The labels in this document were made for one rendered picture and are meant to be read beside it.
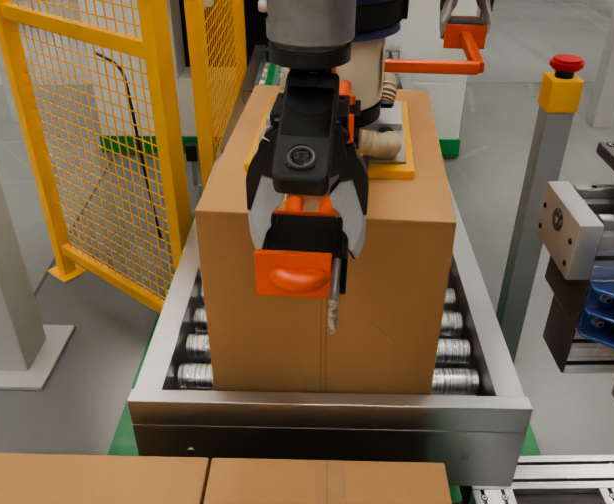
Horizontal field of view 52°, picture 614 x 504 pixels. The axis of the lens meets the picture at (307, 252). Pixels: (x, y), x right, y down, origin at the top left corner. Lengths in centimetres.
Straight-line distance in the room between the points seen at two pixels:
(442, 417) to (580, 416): 98
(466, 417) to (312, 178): 75
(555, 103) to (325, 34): 101
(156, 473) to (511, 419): 61
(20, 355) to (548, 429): 161
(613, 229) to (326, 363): 51
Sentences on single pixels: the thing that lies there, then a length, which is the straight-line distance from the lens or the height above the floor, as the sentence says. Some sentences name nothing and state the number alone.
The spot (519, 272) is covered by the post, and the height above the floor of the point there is 51.
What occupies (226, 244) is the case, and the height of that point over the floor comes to 89.
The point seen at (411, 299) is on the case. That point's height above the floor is 80.
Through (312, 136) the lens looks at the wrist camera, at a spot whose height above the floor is 123.
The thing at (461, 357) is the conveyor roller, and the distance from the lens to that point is 136.
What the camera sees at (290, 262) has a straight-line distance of 60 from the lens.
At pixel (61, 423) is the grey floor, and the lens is 204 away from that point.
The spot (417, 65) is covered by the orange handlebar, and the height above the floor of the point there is 108.
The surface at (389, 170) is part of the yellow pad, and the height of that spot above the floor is 96.
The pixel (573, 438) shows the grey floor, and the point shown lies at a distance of 202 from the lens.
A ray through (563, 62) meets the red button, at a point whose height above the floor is 104.
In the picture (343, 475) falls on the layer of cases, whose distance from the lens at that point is 111.
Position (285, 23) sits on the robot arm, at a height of 130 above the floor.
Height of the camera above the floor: 142
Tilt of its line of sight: 33 degrees down
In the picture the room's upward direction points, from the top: straight up
